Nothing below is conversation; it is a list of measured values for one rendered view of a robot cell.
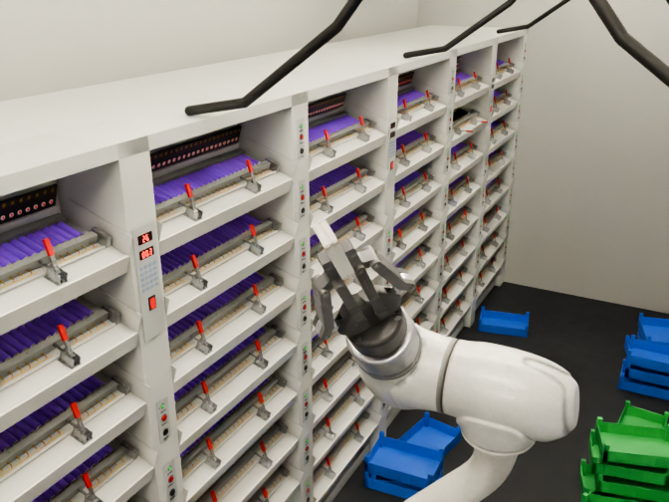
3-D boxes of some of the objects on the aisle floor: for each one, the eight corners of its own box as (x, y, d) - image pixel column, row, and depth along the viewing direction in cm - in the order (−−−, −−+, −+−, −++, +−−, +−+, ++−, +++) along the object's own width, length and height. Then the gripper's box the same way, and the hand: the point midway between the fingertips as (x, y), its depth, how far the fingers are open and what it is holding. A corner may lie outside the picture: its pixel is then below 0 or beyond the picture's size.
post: (314, 540, 275) (308, 90, 209) (302, 557, 267) (291, 95, 201) (271, 523, 283) (252, 85, 218) (258, 538, 275) (234, 90, 210)
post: (204, 691, 217) (147, 134, 152) (184, 717, 209) (116, 143, 144) (154, 663, 226) (81, 125, 160) (134, 687, 218) (49, 133, 153)
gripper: (321, 332, 89) (252, 239, 69) (409, 281, 89) (365, 173, 69) (345, 380, 85) (280, 296, 65) (438, 327, 85) (401, 226, 65)
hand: (334, 251), depth 70 cm, fingers closed
